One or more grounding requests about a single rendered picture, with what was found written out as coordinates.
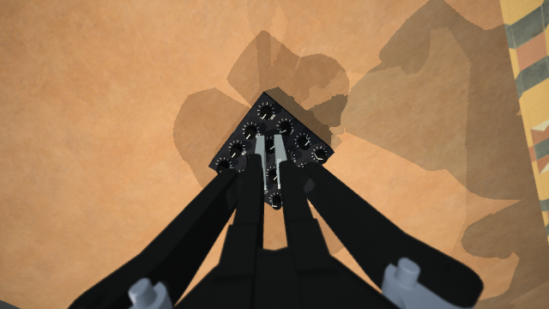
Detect black knob box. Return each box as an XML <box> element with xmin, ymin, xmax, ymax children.
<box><xmin>209</xmin><ymin>92</ymin><xmax>335</xmax><ymax>210</ymax></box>

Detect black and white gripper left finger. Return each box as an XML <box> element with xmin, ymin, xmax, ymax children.
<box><xmin>67</xmin><ymin>136</ymin><xmax>267</xmax><ymax>309</ymax></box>

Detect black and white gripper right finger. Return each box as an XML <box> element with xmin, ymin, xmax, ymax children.
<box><xmin>274</xmin><ymin>135</ymin><xmax>484</xmax><ymax>309</ymax></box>

